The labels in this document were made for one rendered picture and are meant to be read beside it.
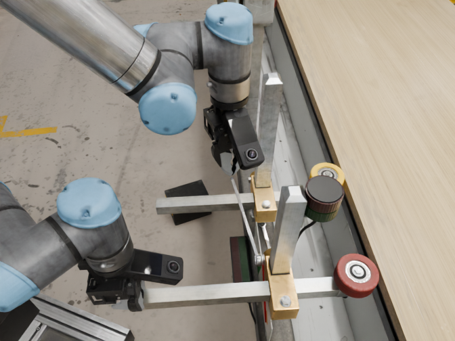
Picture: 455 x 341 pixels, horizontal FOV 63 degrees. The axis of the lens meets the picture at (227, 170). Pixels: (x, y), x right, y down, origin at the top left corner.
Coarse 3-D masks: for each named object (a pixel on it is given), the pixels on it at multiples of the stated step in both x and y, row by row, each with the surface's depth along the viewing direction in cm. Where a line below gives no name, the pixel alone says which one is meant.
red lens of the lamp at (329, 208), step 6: (336, 180) 59; (306, 186) 58; (342, 186) 58; (306, 192) 58; (312, 198) 57; (342, 198) 57; (312, 204) 57; (318, 204) 57; (324, 204) 56; (330, 204) 56; (336, 204) 57; (318, 210) 58; (324, 210) 57; (330, 210) 57
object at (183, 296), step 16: (160, 288) 73; (176, 288) 73; (192, 288) 73; (208, 288) 73; (224, 288) 73; (240, 288) 73; (256, 288) 73; (304, 288) 73; (320, 288) 73; (336, 288) 73; (144, 304) 72; (160, 304) 72; (176, 304) 73; (192, 304) 73; (208, 304) 74
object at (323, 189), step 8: (320, 176) 60; (312, 184) 59; (320, 184) 59; (328, 184) 59; (336, 184) 59; (312, 192) 57; (320, 192) 57; (328, 192) 57; (336, 192) 57; (320, 200) 56; (328, 200) 56; (336, 200) 56; (304, 216) 61; (312, 224) 65
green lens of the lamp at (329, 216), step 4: (308, 208) 59; (308, 212) 59; (312, 212) 59; (316, 212) 58; (332, 212) 58; (336, 212) 59; (308, 216) 60; (312, 216) 59; (316, 216) 59; (320, 216) 58; (324, 216) 58; (328, 216) 58; (332, 216) 59; (316, 220) 59; (320, 220) 59; (324, 220) 59; (328, 220) 59
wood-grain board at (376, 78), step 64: (320, 0) 155; (384, 0) 155; (448, 0) 155; (320, 64) 121; (384, 64) 121; (448, 64) 121; (384, 128) 100; (448, 128) 100; (384, 192) 85; (448, 192) 85; (384, 256) 74; (448, 256) 74; (448, 320) 65
